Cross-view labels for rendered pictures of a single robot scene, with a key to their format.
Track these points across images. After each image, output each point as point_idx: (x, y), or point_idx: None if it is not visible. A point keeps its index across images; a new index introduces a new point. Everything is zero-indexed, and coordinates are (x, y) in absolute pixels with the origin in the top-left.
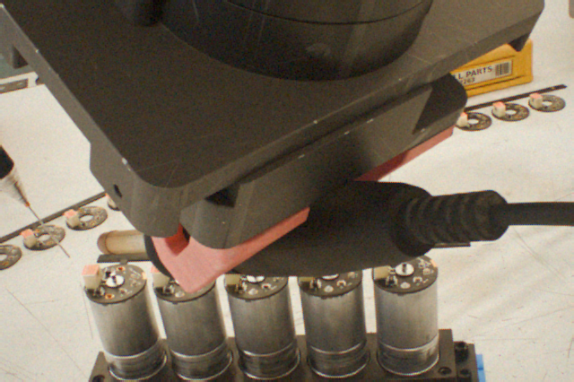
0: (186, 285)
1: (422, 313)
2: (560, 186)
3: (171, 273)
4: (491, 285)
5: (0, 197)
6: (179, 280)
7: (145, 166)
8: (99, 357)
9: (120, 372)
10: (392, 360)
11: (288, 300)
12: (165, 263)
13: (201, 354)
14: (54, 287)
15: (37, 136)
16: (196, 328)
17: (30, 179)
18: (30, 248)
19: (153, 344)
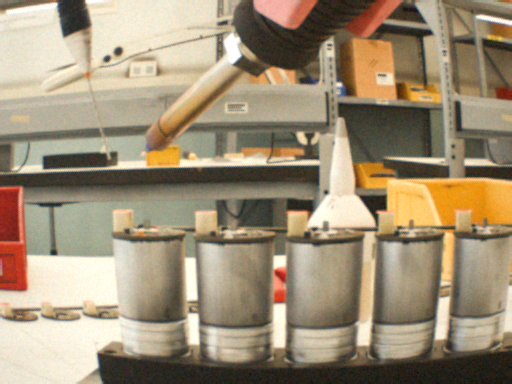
0: (288, 4)
1: (500, 268)
2: None
3: (268, 11)
4: None
5: (23, 293)
6: (278, 8)
7: None
8: (112, 343)
9: (136, 344)
10: (462, 337)
11: (361, 263)
12: (262, 1)
13: (241, 328)
14: (66, 337)
15: (60, 275)
16: (242, 287)
17: (51, 291)
18: (46, 317)
19: (181, 321)
